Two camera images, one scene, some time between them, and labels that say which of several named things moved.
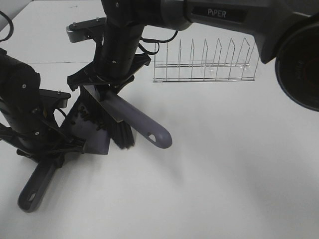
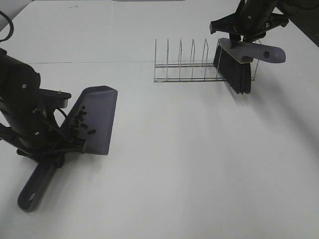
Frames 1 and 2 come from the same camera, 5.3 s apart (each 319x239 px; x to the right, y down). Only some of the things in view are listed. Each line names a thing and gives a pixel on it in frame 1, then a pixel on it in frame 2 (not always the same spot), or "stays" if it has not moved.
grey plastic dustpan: [84, 120] stays
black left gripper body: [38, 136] stays
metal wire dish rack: [211, 70] stays
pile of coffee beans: [83, 112] to [74, 129]
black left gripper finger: [59, 161] stays
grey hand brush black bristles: [122, 118] to [235, 64]
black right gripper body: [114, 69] to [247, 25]
